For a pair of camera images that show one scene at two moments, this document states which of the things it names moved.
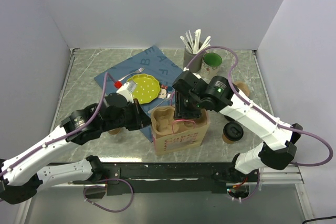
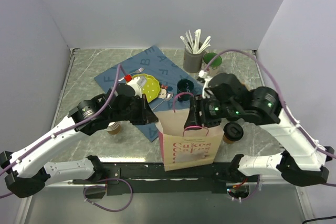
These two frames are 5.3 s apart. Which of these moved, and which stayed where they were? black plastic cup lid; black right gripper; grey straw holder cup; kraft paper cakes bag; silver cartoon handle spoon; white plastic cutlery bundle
Moved: black right gripper; kraft paper cakes bag
Stayed: grey straw holder cup; white plastic cutlery bundle; black plastic cup lid; silver cartoon handle spoon
